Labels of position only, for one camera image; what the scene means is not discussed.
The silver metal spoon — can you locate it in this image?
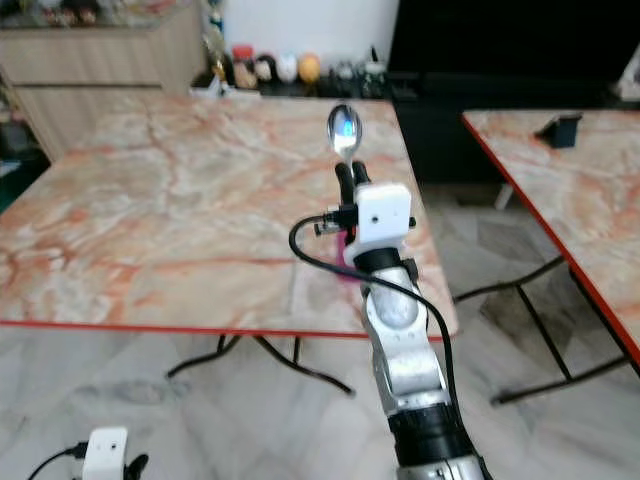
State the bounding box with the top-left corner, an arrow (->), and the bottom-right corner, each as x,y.
326,103 -> 365,166

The pink plastic cup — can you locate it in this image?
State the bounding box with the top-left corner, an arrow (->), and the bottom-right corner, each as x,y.
334,250 -> 363,286

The white mug with pens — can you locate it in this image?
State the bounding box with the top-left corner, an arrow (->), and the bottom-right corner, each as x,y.
363,45 -> 389,96

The small grey figurine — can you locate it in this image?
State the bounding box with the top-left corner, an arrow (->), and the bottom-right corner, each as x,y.
332,62 -> 358,89

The yellow round figurine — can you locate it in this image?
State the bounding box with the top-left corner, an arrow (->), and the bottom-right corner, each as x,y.
298,53 -> 322,85

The white round figurine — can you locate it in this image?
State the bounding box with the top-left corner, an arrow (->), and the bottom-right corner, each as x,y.
277,53 -> 299,85

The dark brown round figurine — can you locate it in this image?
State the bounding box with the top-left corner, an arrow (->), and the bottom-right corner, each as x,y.
255,55 -> 276,86

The marble folding table red edge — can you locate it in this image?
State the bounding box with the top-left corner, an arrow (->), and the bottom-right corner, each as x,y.
462,108 -> 640,406
0,95 -> 459,399

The red lid glass jar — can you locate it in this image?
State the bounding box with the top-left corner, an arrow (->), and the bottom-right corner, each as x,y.
232,45 -> 257,91

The gold trophy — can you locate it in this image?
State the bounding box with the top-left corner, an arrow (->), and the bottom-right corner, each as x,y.
205,0 -> 231,93

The black television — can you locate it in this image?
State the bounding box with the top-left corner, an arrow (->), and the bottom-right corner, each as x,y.
390,0 -> 640,101

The teal plastic bin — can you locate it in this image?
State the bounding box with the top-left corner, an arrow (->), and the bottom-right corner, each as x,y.
0,170 -> 51,213

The light wooden cabinet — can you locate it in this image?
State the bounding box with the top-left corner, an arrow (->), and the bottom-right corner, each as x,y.
0,8 -> 208,163

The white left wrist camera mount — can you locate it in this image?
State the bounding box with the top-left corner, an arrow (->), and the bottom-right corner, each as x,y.
83,427 -> 129,480

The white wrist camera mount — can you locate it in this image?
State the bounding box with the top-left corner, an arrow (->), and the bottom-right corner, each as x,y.
83,427 -> 129,480
344,183 -> 414,267

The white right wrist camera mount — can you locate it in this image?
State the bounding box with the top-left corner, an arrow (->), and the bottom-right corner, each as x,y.
344,183 -> 414,267

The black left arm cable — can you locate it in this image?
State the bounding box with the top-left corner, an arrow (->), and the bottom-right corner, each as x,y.
27,447 -> 87,480

